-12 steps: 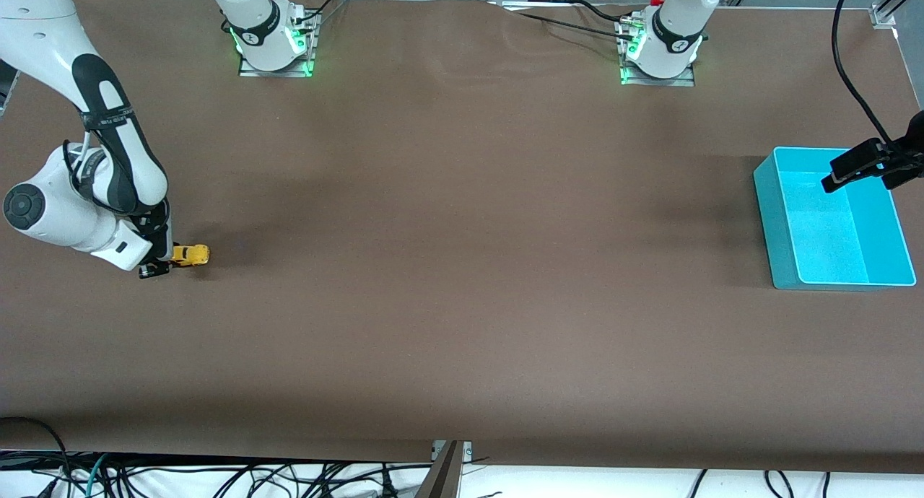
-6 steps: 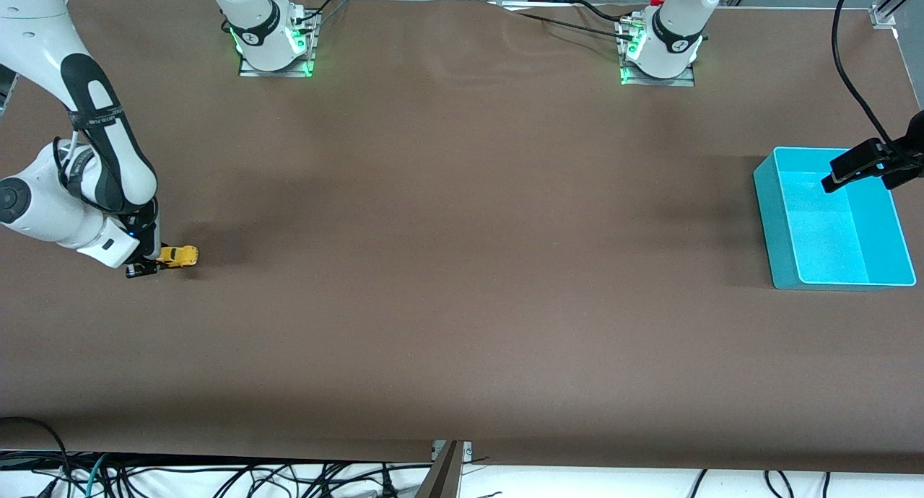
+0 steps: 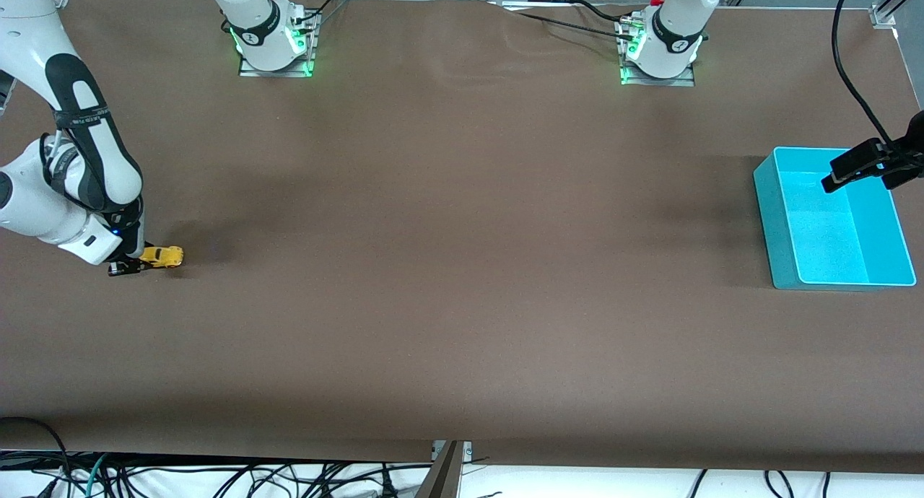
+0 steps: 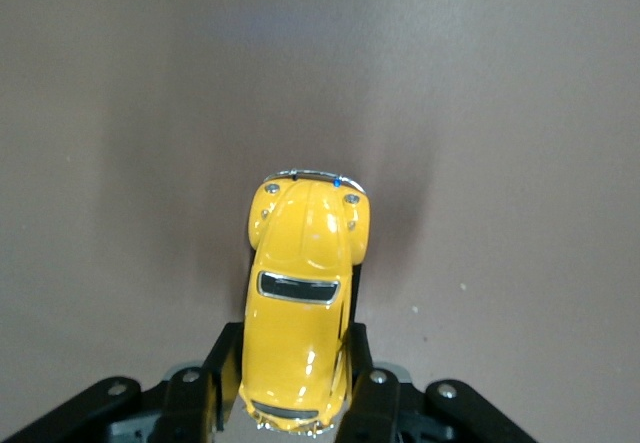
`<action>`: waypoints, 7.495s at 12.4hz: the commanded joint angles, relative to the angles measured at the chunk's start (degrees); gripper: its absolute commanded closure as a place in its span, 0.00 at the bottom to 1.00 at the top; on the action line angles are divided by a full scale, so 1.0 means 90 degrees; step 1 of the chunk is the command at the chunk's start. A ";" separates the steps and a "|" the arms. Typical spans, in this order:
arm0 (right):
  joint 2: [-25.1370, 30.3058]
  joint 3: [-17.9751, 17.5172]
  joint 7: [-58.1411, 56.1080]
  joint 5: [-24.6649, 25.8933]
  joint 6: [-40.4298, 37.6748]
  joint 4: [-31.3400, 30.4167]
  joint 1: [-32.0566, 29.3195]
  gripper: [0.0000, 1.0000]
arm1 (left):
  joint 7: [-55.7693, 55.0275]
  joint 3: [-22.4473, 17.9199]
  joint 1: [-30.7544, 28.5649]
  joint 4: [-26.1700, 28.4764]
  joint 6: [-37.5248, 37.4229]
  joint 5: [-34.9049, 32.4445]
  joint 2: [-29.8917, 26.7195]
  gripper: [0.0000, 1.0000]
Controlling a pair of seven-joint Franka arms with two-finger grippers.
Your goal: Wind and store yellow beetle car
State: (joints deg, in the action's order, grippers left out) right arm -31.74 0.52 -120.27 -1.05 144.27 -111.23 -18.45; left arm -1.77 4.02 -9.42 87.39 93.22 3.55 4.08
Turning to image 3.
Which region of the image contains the brown table cover sheet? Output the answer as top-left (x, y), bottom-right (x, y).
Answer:
top-left (0, 0), bottom-right (924, 475)

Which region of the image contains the teal floor cable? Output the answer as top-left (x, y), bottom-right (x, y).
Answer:
top-left (85, 453), bottom-right (110, 498)

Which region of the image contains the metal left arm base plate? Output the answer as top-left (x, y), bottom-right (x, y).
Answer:
top-left (619, 14), bottom-right (697, 87)

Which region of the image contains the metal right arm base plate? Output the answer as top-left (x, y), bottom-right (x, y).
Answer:
top-left (238, 11), bottom-right (317, 78)

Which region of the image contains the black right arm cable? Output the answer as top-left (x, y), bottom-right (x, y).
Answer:
top-left (40, 126), bottom-right (80, 196)

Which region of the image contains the teal plastic bin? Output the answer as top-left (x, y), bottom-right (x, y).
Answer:
top-left (753, 147), bottom-right (918, 291)

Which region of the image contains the yellow beetle toy car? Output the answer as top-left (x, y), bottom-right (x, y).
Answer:
top-left (139, 246), bottom-right (184, 269)

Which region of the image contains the aluminium support profile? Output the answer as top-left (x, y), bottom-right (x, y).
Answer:
top-left (415, 440), bottom-right (466, 498)

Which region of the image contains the black table cable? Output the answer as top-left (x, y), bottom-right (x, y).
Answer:
top-left (491, 2), bottom-right (636, 44)
top-left (574, 0), bottom-right (627, 24)

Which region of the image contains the black base plug cable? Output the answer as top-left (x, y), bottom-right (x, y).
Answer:
top-left (289, 0), bottom-right (354, 30)

